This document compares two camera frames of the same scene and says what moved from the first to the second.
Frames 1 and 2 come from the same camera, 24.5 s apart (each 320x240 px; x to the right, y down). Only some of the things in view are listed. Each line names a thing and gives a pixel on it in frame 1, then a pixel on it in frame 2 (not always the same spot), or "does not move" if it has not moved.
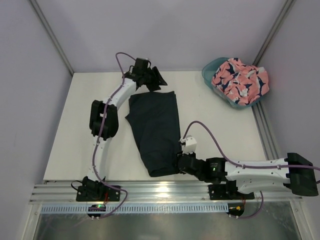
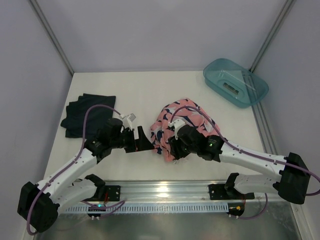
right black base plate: [228, 191] does not move
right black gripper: [183, 164] -> [175, 149]
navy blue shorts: [153, 116] -> [74, 122]
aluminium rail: [151, 193] does not move
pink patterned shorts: [239, 82] -> [184, 109]
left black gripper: [152, 78] -> [135, 141]
